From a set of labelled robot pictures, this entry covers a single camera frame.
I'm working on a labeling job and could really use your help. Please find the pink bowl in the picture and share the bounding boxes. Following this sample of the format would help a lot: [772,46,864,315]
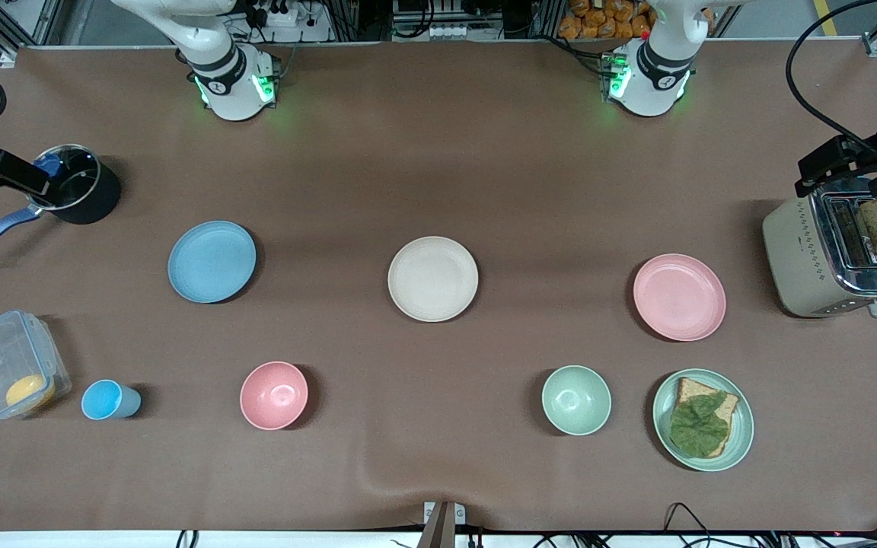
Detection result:
[240,361,309,431]

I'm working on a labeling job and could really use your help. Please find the green bowl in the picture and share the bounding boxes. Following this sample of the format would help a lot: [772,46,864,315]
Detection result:
[542,365,612,436]

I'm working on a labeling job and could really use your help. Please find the black pot blue handle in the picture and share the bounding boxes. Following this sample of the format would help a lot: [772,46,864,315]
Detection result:
[0,145,122,262]

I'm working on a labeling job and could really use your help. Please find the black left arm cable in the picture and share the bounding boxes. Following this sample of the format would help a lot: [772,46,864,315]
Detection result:
[786,0,877,157]

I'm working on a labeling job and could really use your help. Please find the yellow round food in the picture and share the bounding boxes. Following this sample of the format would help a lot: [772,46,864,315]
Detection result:
[5,374,56,413]

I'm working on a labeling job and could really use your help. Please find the green plate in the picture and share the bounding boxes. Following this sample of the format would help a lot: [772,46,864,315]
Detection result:
[652,369,755,473]

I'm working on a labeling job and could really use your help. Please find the beige chrome toaster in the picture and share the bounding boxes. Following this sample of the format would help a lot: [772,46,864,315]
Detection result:
[762,177,877,319]

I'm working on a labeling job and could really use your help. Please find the blue cup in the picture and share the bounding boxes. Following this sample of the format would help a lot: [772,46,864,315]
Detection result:
[81,379,142,421]

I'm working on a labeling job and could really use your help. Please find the metal table clamp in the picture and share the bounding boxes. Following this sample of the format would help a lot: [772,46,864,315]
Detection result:
[419,501,467,548]

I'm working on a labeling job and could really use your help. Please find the blue plate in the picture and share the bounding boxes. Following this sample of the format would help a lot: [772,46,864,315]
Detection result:
[167,221,257,304]

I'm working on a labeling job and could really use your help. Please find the pink plate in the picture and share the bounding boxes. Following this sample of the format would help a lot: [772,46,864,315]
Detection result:
[633,253,727,342]

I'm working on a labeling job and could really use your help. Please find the orange snack bags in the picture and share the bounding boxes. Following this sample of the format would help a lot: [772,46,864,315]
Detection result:
[559,0,654,40]

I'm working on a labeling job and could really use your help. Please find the black floor cable loop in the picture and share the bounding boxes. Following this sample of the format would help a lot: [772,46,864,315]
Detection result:
[663,502,717,548]

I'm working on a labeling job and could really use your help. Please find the beige plate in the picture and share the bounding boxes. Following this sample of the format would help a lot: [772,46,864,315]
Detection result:
[387,236,480,323]

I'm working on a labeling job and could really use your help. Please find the bread slice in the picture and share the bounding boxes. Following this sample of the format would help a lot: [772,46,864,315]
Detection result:
[671,377,740,457]

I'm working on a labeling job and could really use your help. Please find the glass lid blue knob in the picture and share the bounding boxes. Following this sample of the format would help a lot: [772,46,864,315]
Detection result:
[25,145,100,211]

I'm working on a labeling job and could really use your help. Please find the green lettuce leaf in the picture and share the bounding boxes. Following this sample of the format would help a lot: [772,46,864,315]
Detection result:
[670,392,730,459]

